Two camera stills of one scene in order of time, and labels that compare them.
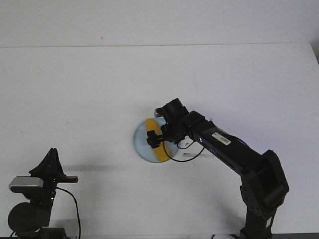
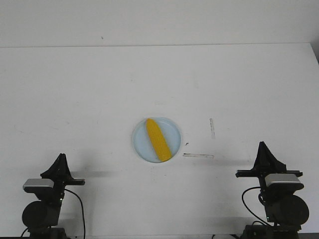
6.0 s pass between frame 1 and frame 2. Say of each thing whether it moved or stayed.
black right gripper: moved
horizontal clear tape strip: stayed
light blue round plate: stayed
